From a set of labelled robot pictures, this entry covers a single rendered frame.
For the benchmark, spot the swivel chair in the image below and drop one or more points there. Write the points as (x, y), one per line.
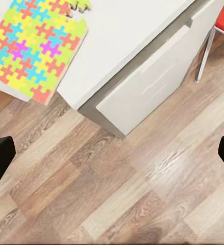
(219, 25)

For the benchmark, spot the desk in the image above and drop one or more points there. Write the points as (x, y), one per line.
(134, 56)

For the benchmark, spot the jigsaw puzzle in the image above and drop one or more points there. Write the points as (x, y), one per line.
(37, 44)

